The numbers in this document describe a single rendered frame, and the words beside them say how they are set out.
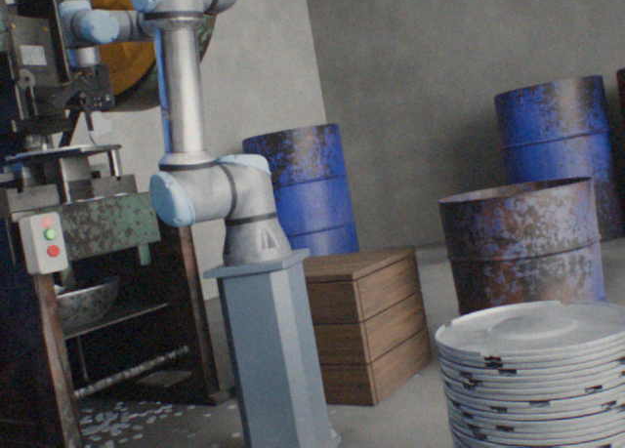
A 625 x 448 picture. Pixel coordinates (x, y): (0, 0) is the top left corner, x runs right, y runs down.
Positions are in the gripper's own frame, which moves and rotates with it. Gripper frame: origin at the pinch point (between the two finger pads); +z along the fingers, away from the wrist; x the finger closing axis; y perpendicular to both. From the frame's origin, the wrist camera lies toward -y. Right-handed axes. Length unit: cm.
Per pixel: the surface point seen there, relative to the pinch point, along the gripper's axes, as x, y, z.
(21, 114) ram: 11.5, -17.5, -7.4
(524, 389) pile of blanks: -120, 56, 13
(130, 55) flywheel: 46, 13, -15
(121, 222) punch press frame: -1.3, 3.1, 23.0
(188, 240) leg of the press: 3.3, 20.4, 33.9
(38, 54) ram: 22.2, -11.1, -21.3
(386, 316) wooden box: -30, 68, 52
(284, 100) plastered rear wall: 291, 111, 61
